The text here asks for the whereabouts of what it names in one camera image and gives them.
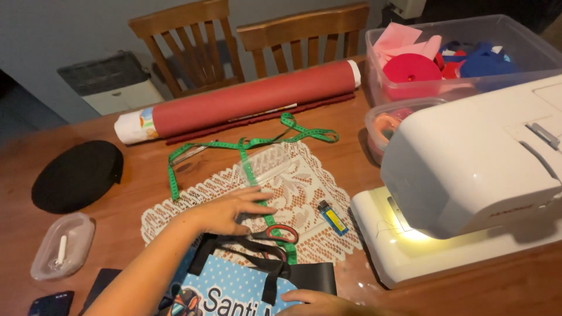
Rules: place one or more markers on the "red and black scissors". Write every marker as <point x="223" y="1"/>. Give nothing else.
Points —
<point x="281" y="235"/>

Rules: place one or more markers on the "red ribbon roll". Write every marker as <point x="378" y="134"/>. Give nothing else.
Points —
<point x="410" y="68"/>

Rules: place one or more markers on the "black oval fabric piece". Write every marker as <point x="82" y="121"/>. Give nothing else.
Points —
<point x="77" y="175"/>

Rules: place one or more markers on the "blue ribbon heap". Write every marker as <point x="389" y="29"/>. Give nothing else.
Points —
<point x="487" y="63"/>

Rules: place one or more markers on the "green measuring tape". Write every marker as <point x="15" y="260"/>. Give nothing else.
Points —
<point x="246" y="151"/>

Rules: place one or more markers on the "blue lighter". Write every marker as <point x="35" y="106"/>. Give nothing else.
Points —
<point x="333" y="218"/>

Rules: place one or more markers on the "dark red felt strip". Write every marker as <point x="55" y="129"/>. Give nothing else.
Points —
<point x="307" y="107"/>

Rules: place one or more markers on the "person's right hand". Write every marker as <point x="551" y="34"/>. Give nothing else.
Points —
<point x="320" y="305"/>

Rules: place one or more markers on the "dark blue object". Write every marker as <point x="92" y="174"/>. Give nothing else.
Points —
<point x="52" y="304"/>

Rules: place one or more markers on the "large clear plastic bin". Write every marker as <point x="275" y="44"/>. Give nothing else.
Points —
<point x="522" y="39"/>

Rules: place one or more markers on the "pink fabric pieces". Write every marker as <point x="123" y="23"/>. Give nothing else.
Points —
<point x="397" y="39"/>

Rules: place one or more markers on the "clear container with chalk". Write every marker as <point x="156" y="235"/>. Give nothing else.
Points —
<point x="74" y="237"/>

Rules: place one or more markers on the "thin wooden ruler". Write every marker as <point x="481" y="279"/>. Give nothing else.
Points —
<point x="263" y="113"/>

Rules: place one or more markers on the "clear plastic lid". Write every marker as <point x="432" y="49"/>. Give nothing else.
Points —
<point x="265" y="164"/>

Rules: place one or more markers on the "person's left hand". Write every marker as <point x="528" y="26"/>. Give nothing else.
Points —
<point x="219" y="214"/>

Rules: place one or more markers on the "white and grey heater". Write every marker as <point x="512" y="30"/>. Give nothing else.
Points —
<point x="109" y="83"/>

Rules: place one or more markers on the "white sewing machine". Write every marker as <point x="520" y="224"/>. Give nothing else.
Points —
<point x="465" y="171"/>

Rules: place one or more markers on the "wooden chair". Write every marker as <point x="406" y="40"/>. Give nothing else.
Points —
<point x="193" y="48"/>
<point x="303" y="30"/>

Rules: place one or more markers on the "white appliance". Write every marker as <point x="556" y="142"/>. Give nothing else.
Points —
<point x="406" y="8"/>

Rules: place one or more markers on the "red material roll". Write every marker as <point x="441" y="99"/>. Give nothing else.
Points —
<point x="254" y="96"/>

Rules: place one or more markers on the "white lace doily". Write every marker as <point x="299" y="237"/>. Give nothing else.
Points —
<point x="303" y="188"/>

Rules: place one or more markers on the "blue polka dot bag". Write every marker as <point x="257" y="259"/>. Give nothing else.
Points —
<point x="224" y="285"/>

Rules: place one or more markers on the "white chalk stick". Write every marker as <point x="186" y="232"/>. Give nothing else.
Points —
<point x="62" y="249"/>

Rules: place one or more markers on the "person's right fingers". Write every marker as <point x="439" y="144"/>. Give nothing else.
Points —
<point x="292" y="296"/>

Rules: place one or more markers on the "small clear plastic container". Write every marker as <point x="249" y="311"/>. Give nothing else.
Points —
<point x="382" y="125"/>

